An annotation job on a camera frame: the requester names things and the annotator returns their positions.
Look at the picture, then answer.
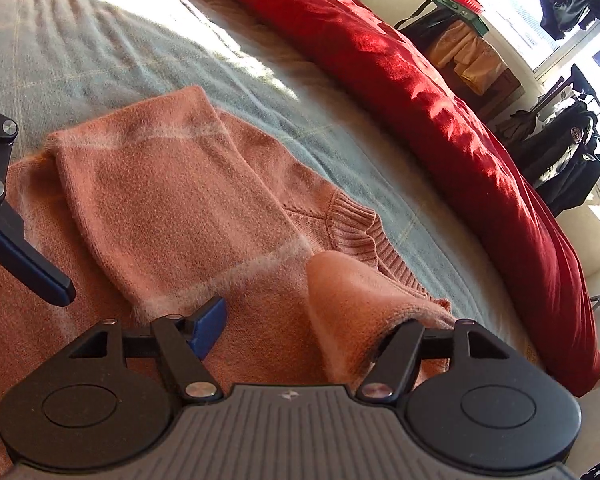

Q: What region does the orange knit sweater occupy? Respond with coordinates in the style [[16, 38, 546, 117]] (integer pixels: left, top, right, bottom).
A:
[[0, 84, 458, 480]]

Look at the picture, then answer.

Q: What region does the green box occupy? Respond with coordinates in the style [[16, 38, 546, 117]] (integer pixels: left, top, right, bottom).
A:
[[430, 0, 489, 37]]

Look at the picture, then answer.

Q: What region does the metal clothes rack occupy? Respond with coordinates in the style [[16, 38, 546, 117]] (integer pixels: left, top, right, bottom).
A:
[[529, 63, 600, 311]]

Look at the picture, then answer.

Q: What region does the dark wooden cabinet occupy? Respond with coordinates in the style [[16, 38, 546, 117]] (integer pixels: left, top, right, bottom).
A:
[[426, 20, 524, 122]]

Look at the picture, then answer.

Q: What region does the orange cloth on cabinet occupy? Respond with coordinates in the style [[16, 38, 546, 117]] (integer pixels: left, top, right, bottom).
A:
[[425, 20, 507, 96]]

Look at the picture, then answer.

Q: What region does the red duvet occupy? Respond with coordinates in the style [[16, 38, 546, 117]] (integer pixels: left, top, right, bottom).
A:
[[179, 0, 600, 399]]

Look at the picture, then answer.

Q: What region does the black hanging jacket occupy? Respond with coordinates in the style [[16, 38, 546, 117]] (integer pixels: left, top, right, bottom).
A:
[[495, 110, 592, 217]]

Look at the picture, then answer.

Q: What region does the blue plaid bed sheet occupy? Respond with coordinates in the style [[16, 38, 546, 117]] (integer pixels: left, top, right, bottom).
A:
[[0, 0, 535, 358]]

